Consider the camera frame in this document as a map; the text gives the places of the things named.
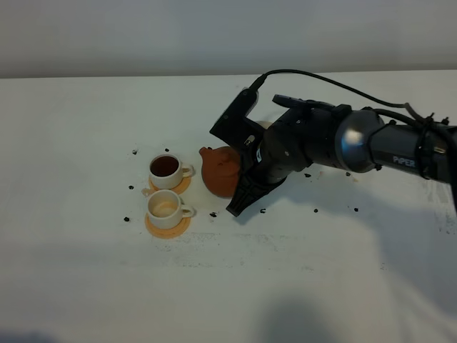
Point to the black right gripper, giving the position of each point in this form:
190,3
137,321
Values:
304,135

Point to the brown clay teapot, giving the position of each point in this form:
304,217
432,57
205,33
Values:
220,170

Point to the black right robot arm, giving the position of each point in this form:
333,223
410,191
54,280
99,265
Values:
370,139

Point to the beige round teapot saucer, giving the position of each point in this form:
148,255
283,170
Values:
264,124

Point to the far orange round coaster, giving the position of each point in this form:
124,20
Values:
179,189

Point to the orange round coaster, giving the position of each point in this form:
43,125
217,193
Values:
168,231
179,189

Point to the far white teacup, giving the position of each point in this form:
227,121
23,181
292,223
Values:
167,171

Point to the white teacup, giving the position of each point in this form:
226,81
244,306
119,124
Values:
166,210
167,171

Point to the near white teacup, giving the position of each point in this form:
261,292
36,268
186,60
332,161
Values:
166,210

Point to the near orange round coaster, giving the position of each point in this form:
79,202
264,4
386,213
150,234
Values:
168,231

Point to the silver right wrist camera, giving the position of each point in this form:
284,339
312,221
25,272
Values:
234,127

